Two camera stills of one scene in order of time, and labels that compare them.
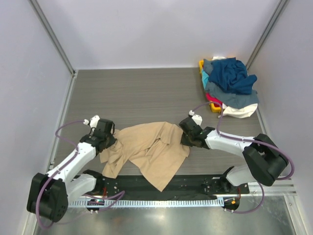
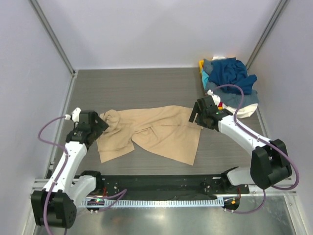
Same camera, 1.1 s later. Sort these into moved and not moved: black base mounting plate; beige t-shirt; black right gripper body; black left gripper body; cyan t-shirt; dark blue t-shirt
Moved: beige t-shirt; black left gripper body; black right gripper body
Not moved: dark blue t-shirt; cyan t-shirt; black base mounting plate
